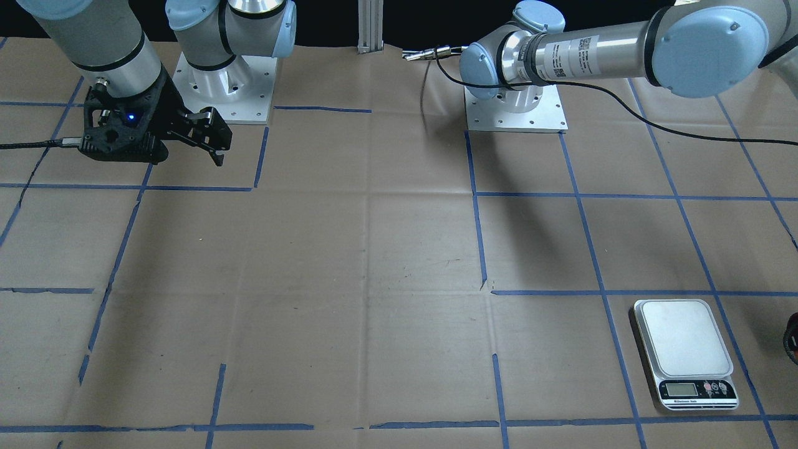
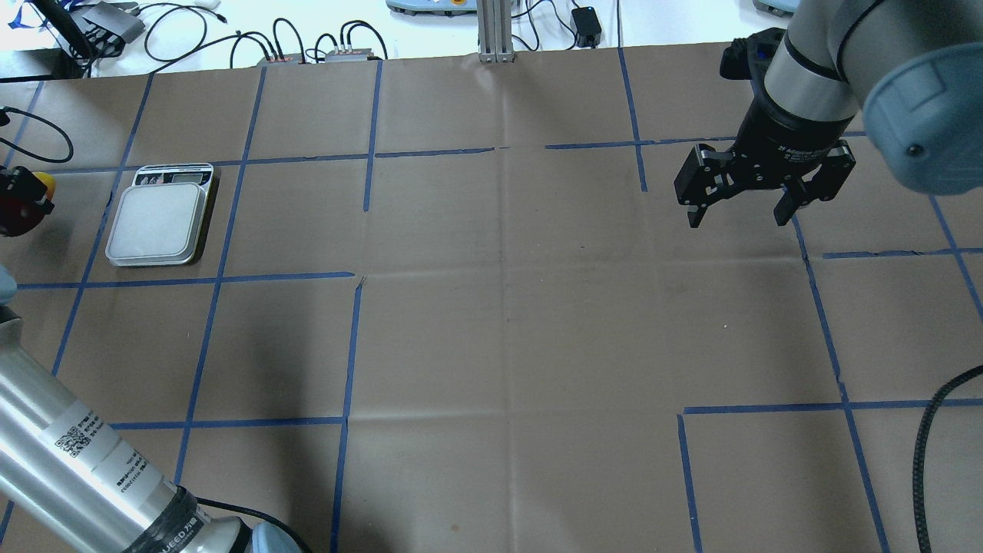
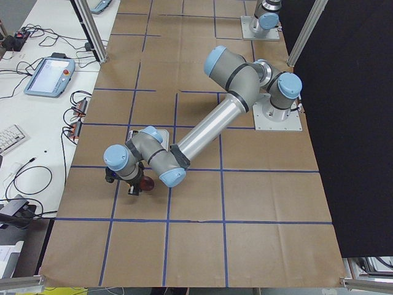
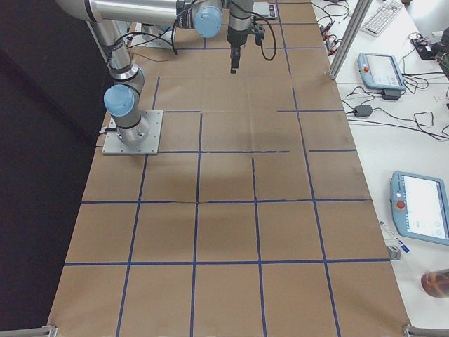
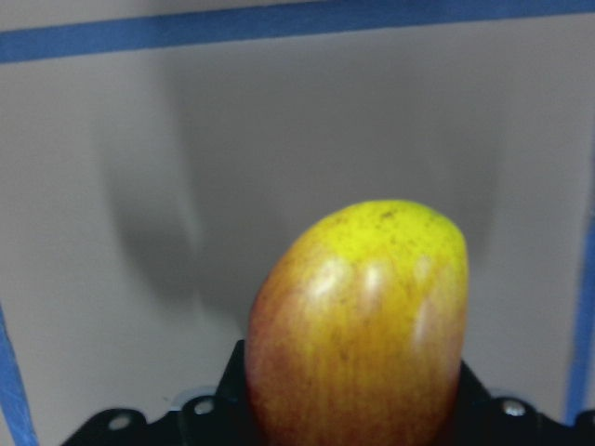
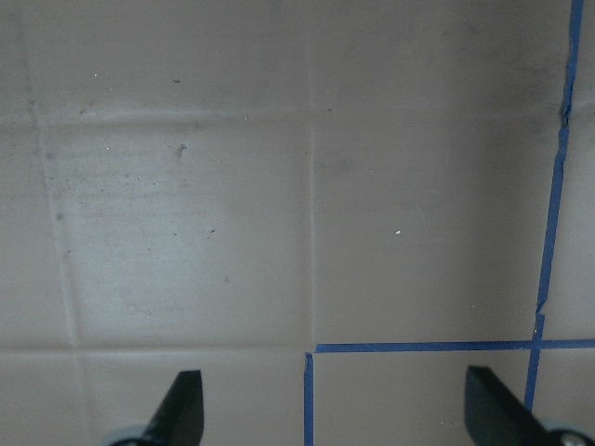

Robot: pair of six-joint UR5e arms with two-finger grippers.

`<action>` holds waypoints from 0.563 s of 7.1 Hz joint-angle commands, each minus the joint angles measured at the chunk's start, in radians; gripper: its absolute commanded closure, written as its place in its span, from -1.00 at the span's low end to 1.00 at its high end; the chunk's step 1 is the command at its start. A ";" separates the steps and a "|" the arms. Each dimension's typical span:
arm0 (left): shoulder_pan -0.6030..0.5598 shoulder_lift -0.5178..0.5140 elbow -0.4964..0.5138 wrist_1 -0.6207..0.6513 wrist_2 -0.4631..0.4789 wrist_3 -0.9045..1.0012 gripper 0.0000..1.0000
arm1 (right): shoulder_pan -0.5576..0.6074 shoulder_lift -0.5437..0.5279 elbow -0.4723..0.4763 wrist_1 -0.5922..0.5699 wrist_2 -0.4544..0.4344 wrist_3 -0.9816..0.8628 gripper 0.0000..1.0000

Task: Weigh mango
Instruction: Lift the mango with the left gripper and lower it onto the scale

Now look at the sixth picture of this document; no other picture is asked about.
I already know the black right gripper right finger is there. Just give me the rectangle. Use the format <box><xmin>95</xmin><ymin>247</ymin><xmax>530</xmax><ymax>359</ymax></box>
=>
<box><xmin>465</xmin><ymin>366</ymin><xmax>562</xmax><ymax>446</ymax></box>

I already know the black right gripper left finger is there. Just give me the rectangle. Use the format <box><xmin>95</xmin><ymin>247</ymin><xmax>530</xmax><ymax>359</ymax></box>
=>
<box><xmin>139</xmin><ymin>370</ymin><xmax>205</xmax><ymax>446</ymax></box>

